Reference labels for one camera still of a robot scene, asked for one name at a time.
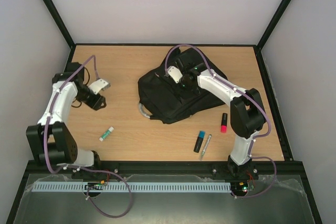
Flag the black frame post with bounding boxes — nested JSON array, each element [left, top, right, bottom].
[[256, 0, 308, 51], [26, 0, 77, 49]]

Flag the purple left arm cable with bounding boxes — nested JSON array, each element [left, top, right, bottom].
[[44, 55, 134, 218]]

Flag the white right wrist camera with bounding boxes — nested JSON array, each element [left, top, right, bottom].
[[166, 66, 183, 83]]

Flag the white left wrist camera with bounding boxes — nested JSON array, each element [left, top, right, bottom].
[[88, 78, 110, 94]]

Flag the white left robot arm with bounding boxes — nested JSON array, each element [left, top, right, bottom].
[[26, 62, 110, 167]]

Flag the pink highlighter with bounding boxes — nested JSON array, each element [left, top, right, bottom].
[[220, 113, 228, 133]]

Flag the blue highlighter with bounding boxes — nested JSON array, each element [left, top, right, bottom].
[[193, 131, 205, 153]]

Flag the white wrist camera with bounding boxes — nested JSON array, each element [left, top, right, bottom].
[[88, 78, 110, 94], [166, 66, 183, 83]]

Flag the green glue stick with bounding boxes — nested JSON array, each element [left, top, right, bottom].
[[99, 126, 114, 142]]

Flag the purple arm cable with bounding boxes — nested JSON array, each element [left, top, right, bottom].
[[164, 44, 277, 200], [44, 55, 134, 218]]

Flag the silver marker pen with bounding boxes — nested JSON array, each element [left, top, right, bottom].
[[199, 134, 212, 161]]

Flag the black student bag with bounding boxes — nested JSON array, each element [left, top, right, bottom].
[[138, 48, 225, 124]]

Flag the black right frame post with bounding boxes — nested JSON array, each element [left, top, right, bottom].
[[256, 0, 308, 51]]

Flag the light blue cable duct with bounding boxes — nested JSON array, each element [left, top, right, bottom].
[[31, 182, 232, 193]]

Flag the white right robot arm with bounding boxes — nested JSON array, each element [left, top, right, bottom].
[[166, 56, 270, 178]]

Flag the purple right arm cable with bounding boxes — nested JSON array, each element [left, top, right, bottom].
[[164, 44, 277, 200]]

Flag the black front mounting rail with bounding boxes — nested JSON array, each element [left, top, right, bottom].
[[25, 160, 307, 181]]

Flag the black left frame post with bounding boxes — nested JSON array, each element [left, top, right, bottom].
[[26, 0, 77, 49]]

